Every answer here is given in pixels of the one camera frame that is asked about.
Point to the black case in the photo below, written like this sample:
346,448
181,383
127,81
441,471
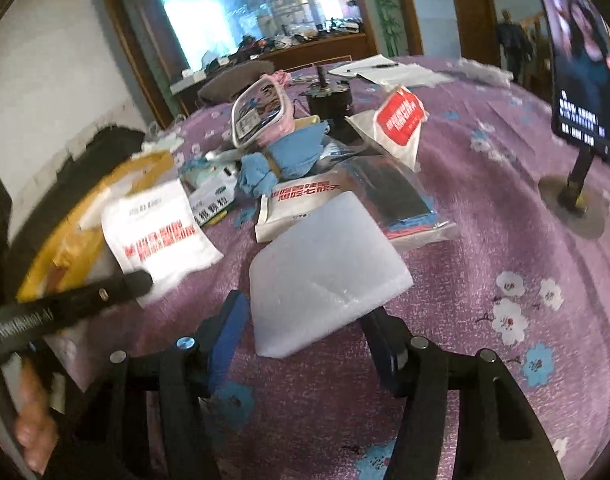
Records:
85,160

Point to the dark round chair cushion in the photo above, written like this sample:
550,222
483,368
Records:
235,82

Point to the white foam block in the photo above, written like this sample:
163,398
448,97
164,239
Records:
325,270

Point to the purple floral tablecloth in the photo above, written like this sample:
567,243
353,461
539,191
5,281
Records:
485,220

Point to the wooden framed mirror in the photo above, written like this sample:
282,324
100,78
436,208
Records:
245,5

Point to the white foam wrap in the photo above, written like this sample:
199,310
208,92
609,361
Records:
485,71

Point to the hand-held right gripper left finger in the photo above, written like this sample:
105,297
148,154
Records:
229,332

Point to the clear bag dark contents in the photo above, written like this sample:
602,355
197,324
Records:
400,200

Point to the white paper sheets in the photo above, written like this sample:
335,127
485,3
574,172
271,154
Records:
410,74

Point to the wooden door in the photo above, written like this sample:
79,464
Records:
470,10

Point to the white plastic bag red print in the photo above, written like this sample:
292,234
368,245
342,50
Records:
160,240

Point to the yellow cardboard box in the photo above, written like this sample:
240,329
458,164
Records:
80,225

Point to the white green medicine box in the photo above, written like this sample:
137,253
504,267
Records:
210,195

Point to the person's left hand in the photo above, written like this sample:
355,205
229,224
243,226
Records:
32,422

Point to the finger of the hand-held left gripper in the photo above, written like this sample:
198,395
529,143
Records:
110,291

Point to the white packet red print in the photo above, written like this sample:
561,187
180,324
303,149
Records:
290,200

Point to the black phone stand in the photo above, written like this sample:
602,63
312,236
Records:
575,195

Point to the black pen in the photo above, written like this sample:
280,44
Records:
372,67

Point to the blue cloth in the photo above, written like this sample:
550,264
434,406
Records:
295,152

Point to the red label white packet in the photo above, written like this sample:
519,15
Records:
397,120

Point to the smartphone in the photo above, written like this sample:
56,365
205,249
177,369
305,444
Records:
582,60

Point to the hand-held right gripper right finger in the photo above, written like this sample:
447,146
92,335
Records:
386,357

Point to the pink rimmed package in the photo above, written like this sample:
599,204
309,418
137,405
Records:
260,110

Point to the black motor device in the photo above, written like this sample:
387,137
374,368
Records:
330,97

